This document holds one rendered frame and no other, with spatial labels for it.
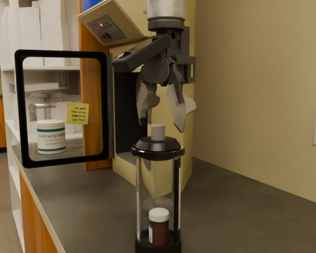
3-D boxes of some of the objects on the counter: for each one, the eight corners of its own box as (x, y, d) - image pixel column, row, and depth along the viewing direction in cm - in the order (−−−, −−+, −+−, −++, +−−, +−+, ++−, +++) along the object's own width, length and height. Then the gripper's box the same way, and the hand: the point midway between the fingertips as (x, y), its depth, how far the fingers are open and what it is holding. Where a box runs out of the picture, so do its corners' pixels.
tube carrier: (194, 244, 66) (196, 146, 63) (157, 265, 59) (157, 155, 56) (158, 227, 74) (158, 138, 71) (122, 244, 67) (120, 145, 63)
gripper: (216, 21, 58) (213, 130, 62) (154, 30, 70) (154, 121, 73) (187, 15, 52) (185, 136, 56) (124, 25, 64) (126, 125, 67)
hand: (157, 126), depth 62 cm, fingers open, 10 cm apart
